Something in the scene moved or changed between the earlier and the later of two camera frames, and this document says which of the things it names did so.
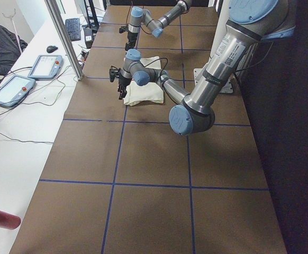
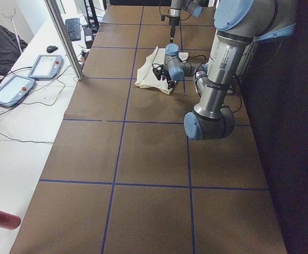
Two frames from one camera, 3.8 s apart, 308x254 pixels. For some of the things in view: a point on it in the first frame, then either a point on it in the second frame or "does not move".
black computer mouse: [51, 48] does not move
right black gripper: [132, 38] → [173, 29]
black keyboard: [73, 25] does not move
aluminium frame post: [65, 39] does not move
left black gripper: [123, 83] → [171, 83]
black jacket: [1, 48] does not move
